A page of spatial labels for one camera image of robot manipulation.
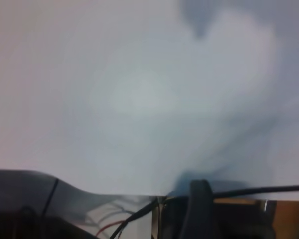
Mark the dark grey curved housing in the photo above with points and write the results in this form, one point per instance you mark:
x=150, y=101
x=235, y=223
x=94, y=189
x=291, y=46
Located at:
x=20, y=189

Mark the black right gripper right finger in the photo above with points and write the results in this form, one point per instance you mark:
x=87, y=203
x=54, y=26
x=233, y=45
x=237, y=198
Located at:
x=206, y=214

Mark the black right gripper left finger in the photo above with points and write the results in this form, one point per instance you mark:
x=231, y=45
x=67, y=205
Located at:
x=193, y=214

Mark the white box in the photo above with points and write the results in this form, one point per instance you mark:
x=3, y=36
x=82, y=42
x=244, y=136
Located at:
x=139, y=227

